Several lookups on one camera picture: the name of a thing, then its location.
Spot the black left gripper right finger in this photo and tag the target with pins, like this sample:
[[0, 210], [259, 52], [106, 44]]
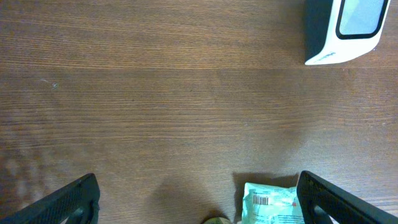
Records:
[[323, 202]]

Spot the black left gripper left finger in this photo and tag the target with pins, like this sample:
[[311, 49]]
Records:
[[77, 202]]

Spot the light green tissue pack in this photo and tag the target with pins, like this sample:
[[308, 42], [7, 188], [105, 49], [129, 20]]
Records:
[[266, 204]]

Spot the green lid jar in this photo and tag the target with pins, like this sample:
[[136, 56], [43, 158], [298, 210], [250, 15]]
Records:
[[217, 220]]

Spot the white barcode scanner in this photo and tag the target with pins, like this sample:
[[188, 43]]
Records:
[[338, 31]]

